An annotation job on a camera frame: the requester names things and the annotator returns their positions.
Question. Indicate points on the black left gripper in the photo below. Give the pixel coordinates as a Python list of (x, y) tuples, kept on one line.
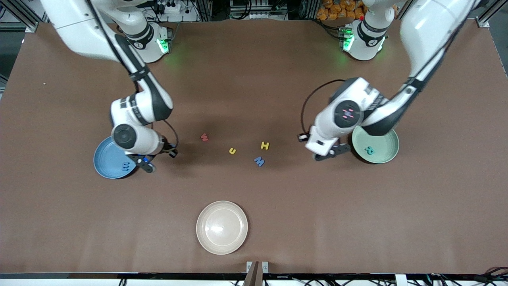
[(303, 137)]

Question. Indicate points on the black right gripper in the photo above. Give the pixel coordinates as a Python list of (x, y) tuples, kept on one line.
[(169, 150)]

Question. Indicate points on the red letter w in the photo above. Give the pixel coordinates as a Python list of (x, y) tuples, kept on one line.
[(204, 138)]

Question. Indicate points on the yellow letter H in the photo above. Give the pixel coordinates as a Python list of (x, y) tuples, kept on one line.
[(265, 145)]

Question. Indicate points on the teal letter R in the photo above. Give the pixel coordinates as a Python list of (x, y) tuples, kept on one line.
[(370, 150)]

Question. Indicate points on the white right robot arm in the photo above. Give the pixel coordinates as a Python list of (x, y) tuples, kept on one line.
[(139, 111)]

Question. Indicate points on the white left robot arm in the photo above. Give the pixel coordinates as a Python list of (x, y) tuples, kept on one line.
[(345, 113)]

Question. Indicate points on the blue capital letter W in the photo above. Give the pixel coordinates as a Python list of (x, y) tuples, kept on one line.
[(259, 161)]

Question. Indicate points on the blue plate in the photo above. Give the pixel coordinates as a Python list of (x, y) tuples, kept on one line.
[(107, 163)]

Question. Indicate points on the green plate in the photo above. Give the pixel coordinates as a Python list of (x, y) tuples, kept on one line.
[(383, 153)]

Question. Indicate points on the beige plate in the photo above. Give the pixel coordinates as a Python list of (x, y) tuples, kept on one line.
[(222, 227)]

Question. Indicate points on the orange packets pile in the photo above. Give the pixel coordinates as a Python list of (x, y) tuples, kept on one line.
[(337, 10)]

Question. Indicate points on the black electronics rack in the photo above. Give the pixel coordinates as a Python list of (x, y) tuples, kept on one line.
[(258, 8)]

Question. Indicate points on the white power strip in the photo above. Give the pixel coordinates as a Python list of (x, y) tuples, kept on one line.
[(174, 8)]

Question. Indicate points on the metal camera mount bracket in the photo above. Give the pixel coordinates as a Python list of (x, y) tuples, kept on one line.
[(257, 274)]

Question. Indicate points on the aluminium frame beam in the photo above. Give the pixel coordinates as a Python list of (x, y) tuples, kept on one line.
[(490, 14), (20, 14)]

